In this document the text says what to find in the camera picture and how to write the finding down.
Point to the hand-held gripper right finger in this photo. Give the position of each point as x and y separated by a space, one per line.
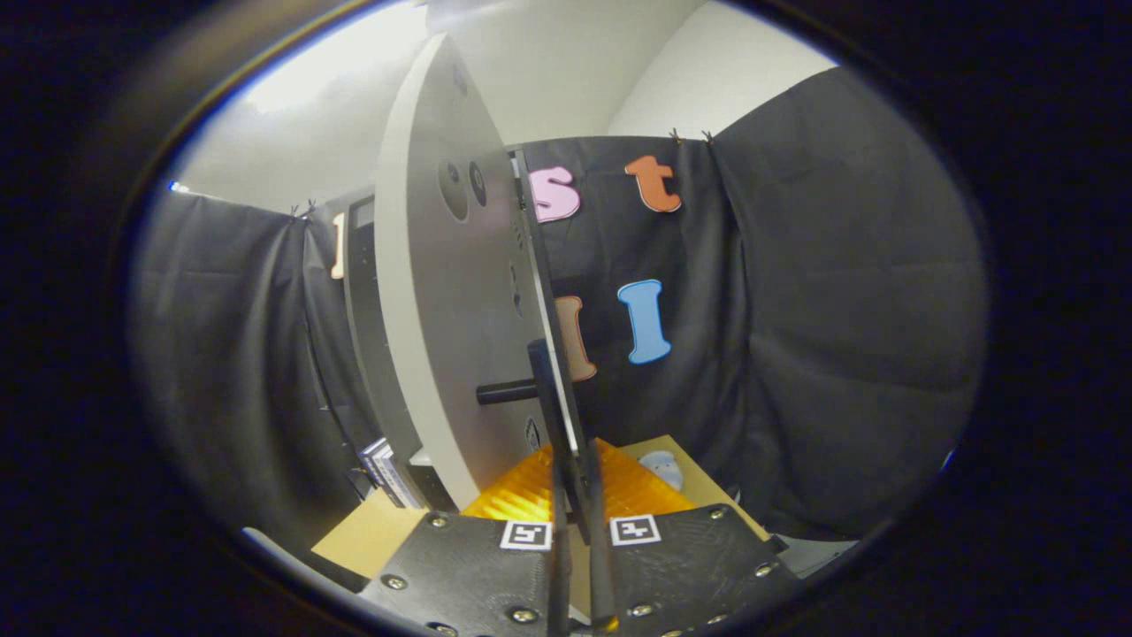
699 566

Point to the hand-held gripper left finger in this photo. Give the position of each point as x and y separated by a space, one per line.
460 566

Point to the grey white cabinet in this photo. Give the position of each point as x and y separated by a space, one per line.
358 292

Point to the black backdrop cloth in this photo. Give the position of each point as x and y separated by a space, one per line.
840 310

